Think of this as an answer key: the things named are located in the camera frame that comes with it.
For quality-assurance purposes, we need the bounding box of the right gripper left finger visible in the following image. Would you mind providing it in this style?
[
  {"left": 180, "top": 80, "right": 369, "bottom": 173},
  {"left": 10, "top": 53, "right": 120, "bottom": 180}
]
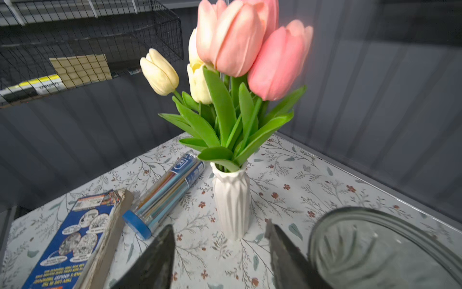
[{"left": 111, "top": 225, "right": 175, "bottom": 289}]

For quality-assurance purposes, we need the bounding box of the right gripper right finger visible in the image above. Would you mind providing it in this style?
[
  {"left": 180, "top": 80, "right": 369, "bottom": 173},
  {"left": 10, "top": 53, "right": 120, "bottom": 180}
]
[{"left": 265, "top": 220, "right": 331, "bottom": 289}]

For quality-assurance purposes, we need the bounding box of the clear glass vase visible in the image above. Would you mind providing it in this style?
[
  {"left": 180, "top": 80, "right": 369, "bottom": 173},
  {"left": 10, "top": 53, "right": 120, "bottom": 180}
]
[{"left": 308, "top": 207, "right": 462, "bottom": 289}]

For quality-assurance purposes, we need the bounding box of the white ribbed vase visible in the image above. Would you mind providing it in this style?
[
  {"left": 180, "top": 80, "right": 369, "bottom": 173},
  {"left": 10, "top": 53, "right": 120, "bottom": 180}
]
[{"left": 211, "top": 163, "right": 251, "bottom": 241}]

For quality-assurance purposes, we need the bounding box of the floral patterned table mat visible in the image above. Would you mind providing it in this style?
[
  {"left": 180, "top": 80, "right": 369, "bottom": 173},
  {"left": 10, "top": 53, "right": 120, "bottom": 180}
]
[{"left": 1, "top": 135, "right": 462, "bottom": 289}]

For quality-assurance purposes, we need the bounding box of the pink and yellow tulip bunch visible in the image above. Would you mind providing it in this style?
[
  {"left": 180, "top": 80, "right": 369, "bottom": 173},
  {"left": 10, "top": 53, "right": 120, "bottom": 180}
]
[{"left": 140, "top": 1, "right": 314, "bottom": 173}]

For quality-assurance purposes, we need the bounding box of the yellow marker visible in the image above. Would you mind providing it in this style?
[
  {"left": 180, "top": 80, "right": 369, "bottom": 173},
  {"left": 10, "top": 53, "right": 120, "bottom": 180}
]
[{"left": 1, "top": 74, "right": 67, "bottom": 104}]

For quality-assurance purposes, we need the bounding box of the black wire wall basket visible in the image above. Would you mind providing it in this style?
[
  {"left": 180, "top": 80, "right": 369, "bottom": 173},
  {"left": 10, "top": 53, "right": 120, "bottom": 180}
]
[{"left": 1, "top": 1, "right": 184, "bottom": 107}]

